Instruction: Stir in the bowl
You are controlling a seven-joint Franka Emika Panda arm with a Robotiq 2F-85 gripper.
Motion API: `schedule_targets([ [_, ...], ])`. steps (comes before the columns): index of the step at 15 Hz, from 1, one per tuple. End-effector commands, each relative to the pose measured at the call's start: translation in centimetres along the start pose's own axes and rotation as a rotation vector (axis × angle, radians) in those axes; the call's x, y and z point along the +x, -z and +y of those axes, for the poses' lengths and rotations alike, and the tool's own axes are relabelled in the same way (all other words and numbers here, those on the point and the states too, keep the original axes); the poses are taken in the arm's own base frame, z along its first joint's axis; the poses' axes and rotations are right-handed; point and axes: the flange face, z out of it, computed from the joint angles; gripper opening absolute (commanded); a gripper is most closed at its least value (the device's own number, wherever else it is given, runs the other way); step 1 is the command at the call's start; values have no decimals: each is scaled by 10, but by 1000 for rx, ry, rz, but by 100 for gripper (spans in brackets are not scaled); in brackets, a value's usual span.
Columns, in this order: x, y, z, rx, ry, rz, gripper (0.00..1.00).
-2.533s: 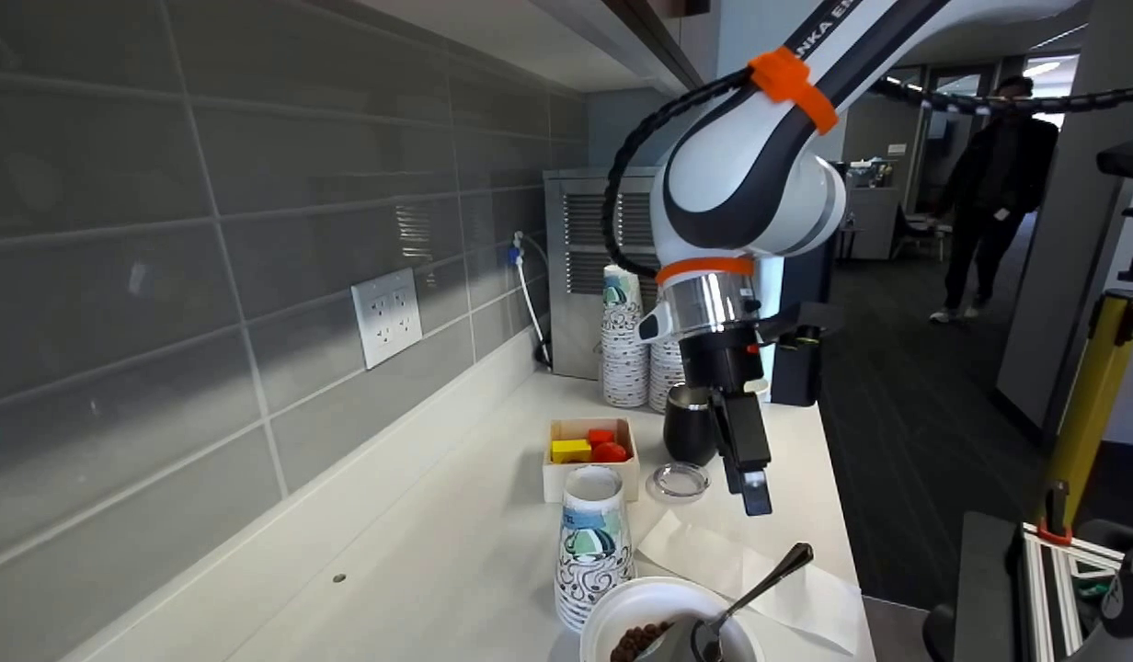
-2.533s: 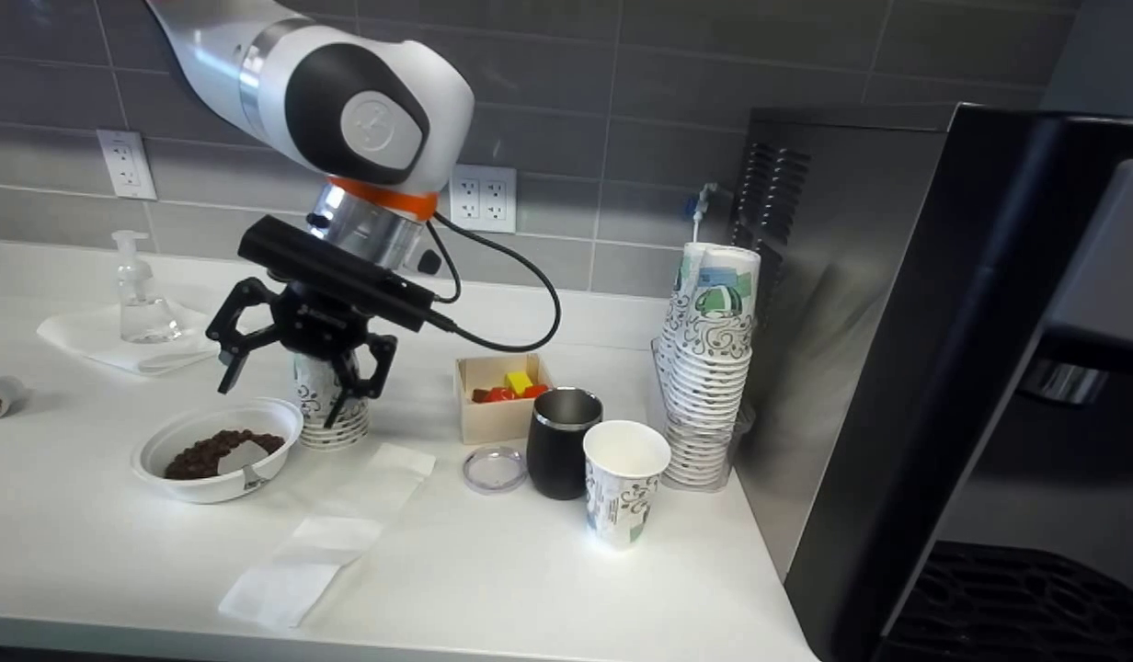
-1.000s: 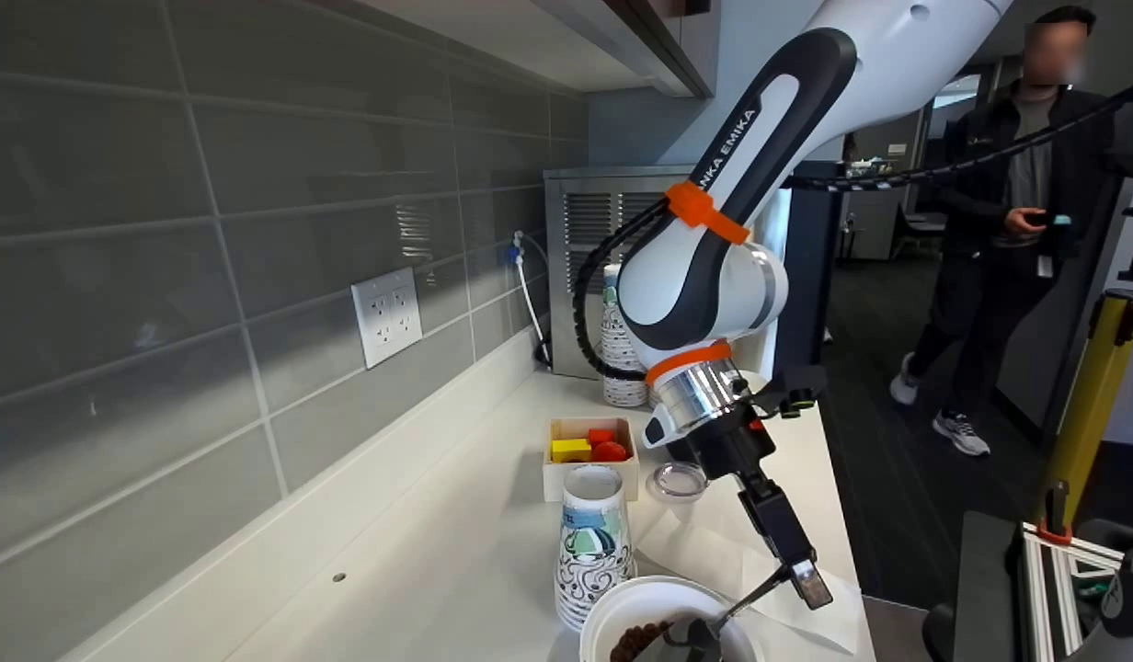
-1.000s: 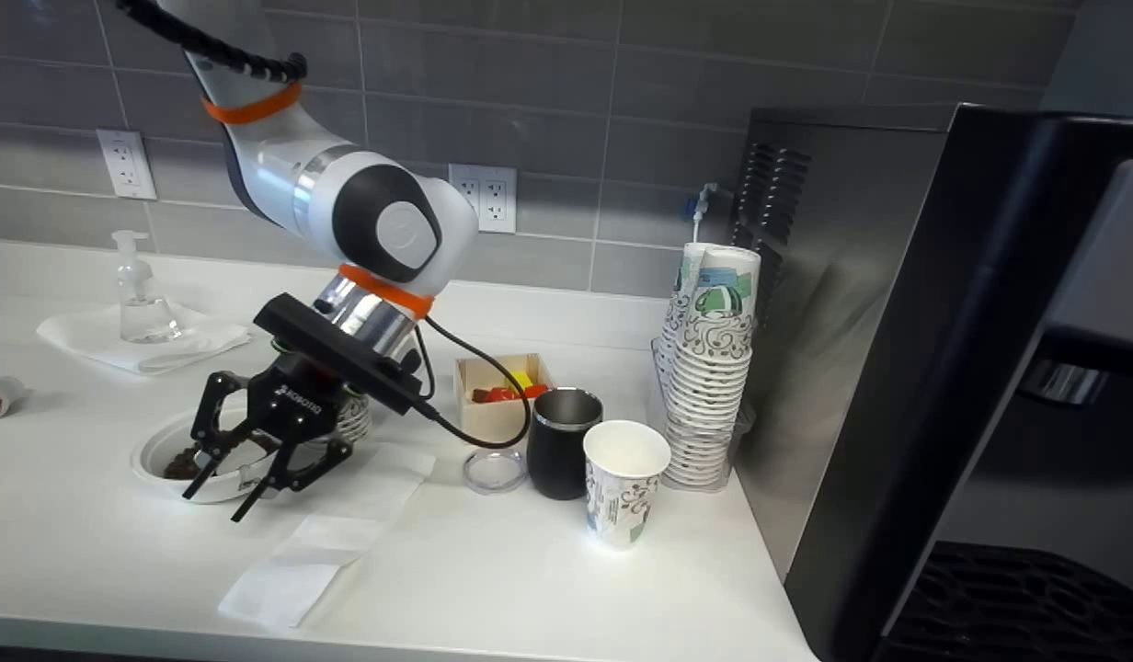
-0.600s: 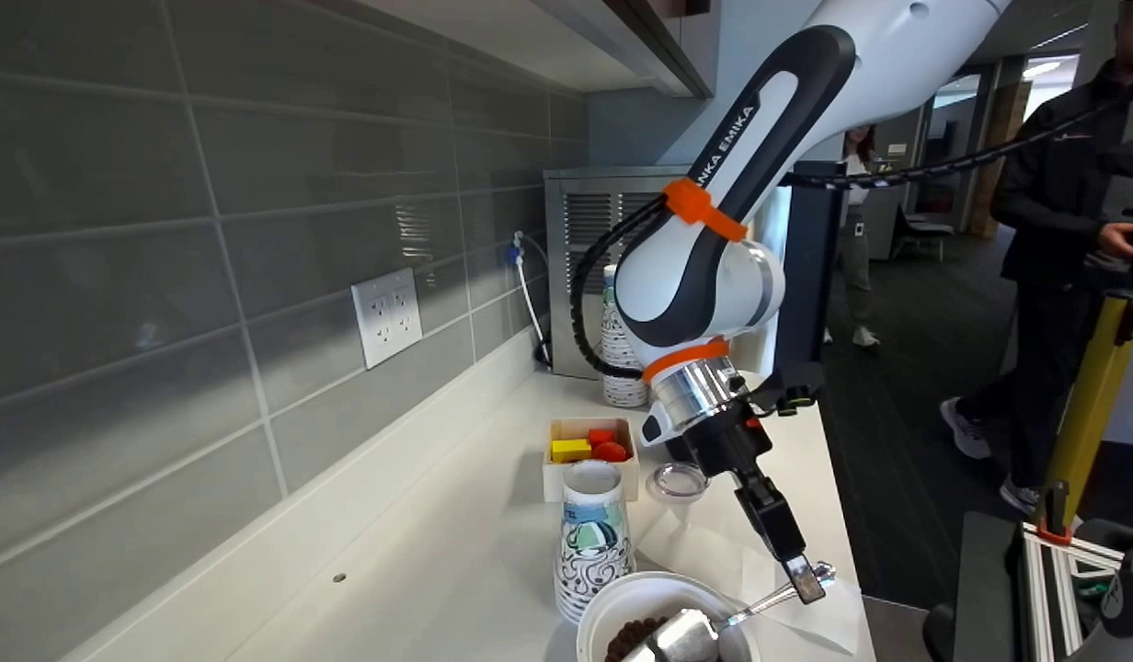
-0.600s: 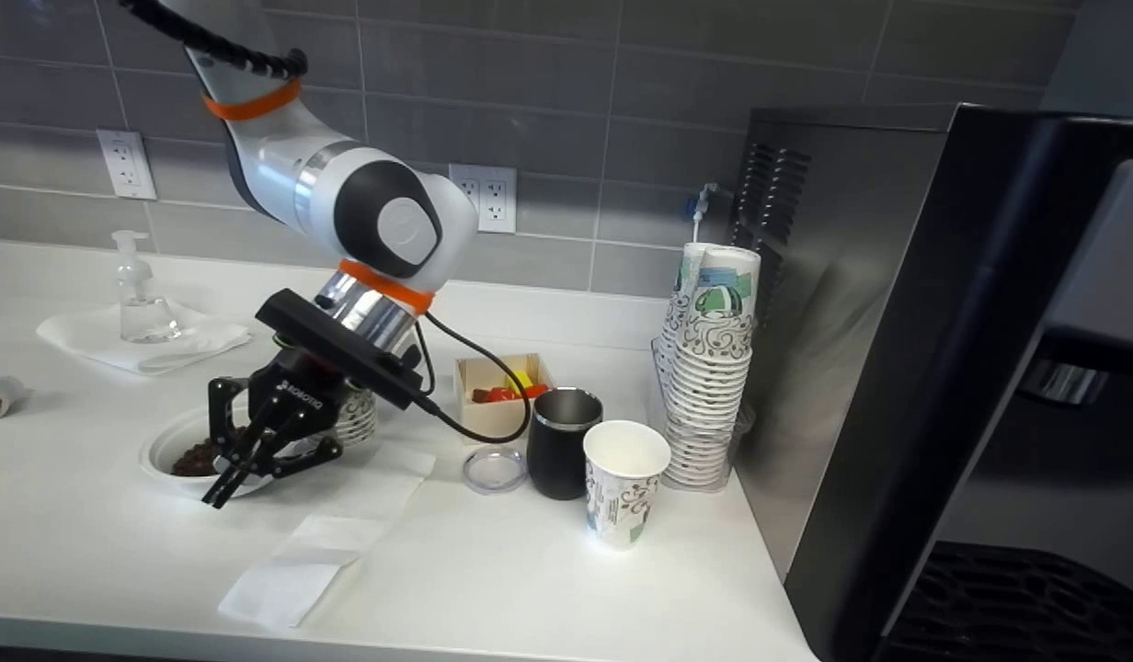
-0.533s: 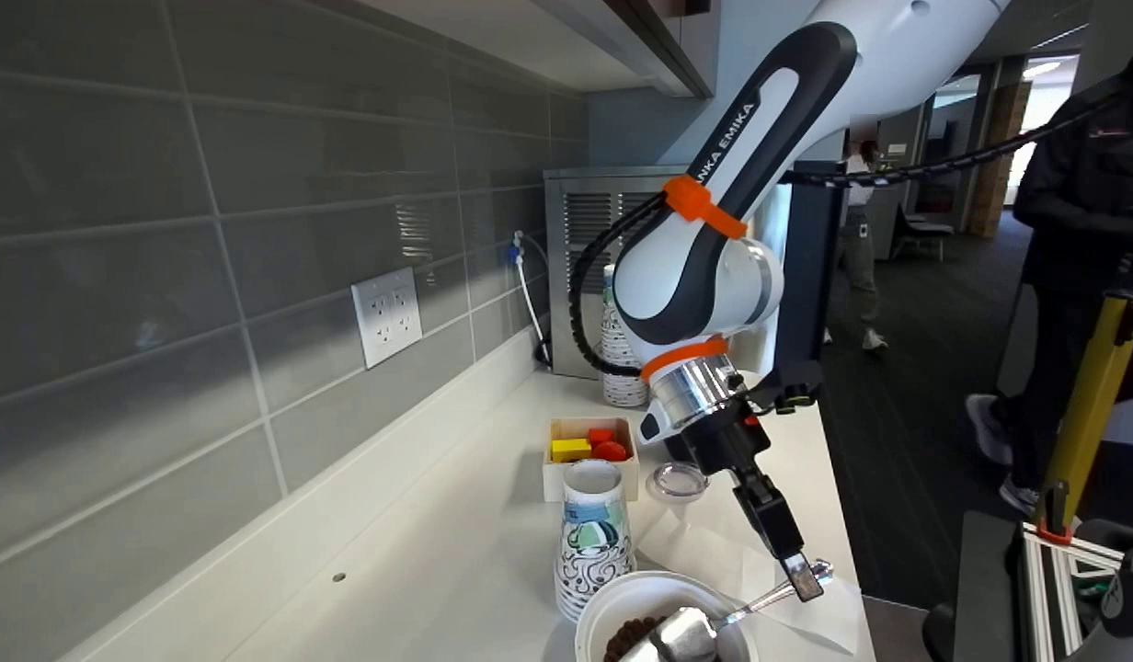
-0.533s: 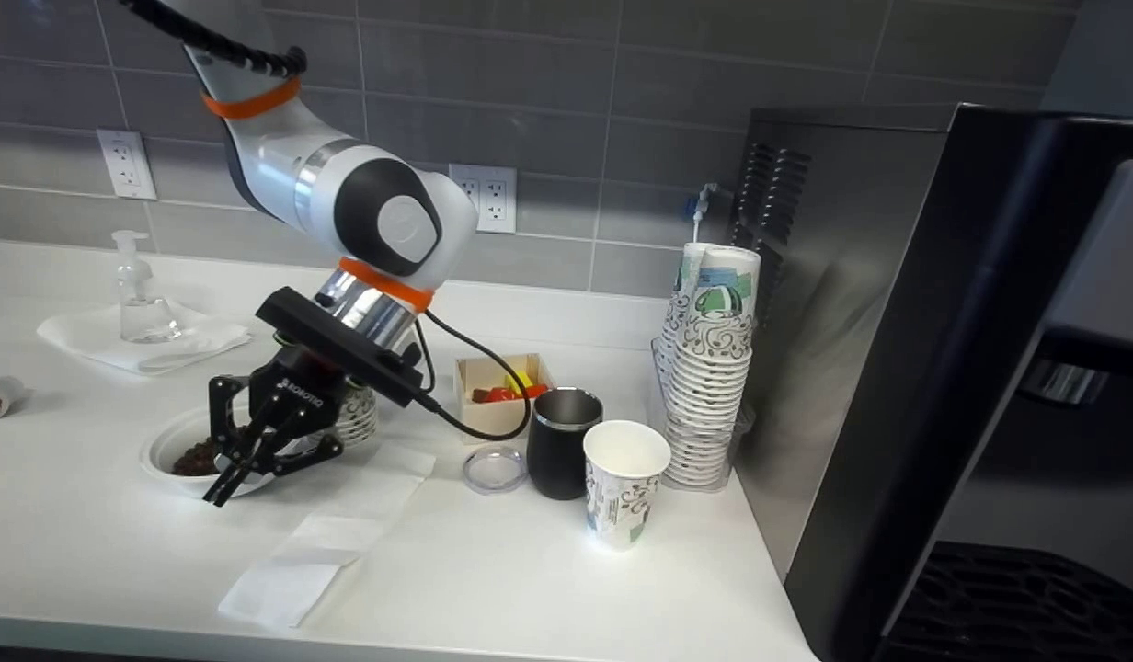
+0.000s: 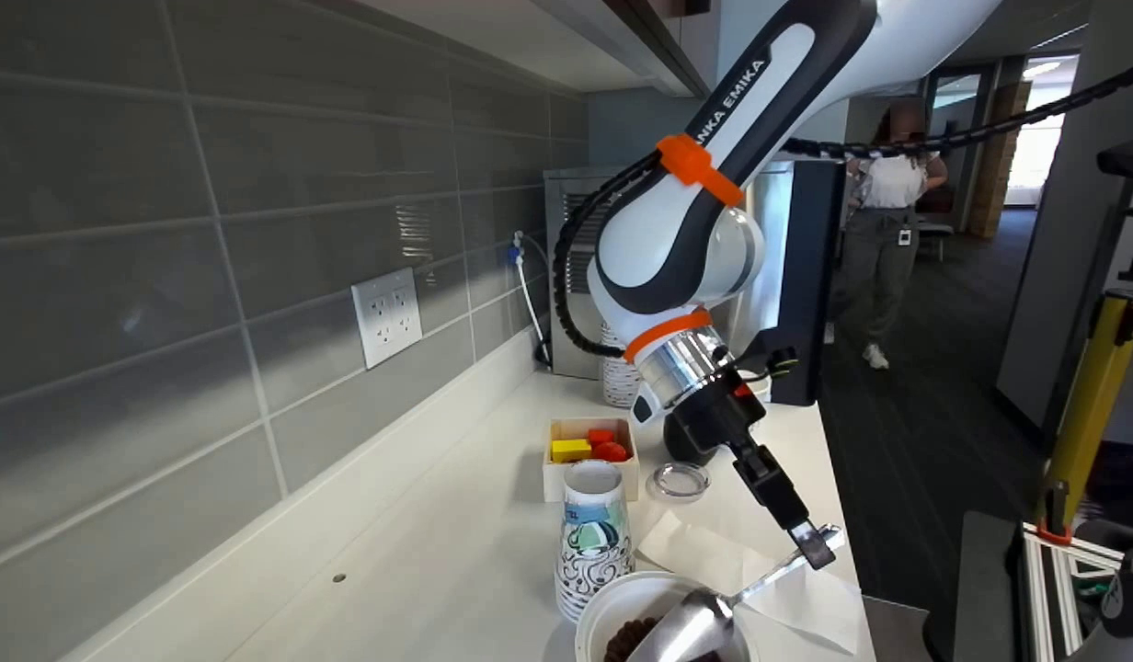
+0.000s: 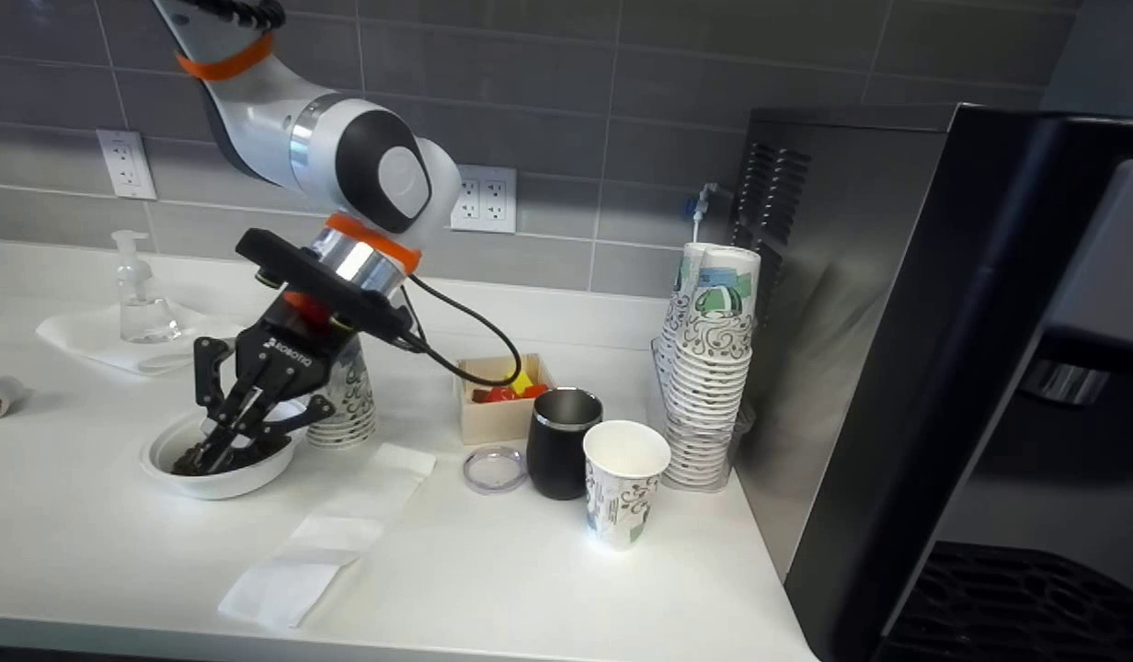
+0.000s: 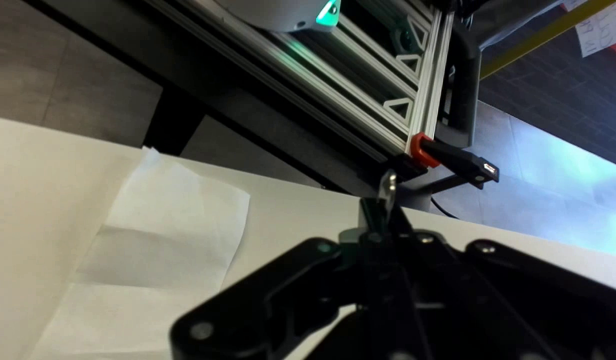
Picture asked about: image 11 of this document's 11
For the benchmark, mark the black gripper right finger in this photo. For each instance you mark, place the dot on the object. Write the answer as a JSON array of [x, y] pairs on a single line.
[[508, 306]]

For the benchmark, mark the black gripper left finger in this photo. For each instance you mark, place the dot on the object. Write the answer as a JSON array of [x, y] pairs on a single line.
[[289, 306]]

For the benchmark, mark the white paper towel strip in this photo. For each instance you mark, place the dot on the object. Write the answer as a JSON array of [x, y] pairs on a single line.
[[161, 240]]

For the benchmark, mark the black orange bar clamp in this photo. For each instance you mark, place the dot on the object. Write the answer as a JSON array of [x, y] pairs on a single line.
[[455, 161]]

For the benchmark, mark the white paper sheet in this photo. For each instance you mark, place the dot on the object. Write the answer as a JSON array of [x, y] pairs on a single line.
[[604, 22]]

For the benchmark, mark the aluminium extrusion frame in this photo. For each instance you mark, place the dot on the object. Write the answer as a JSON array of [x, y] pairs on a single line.
[[209, 87]]

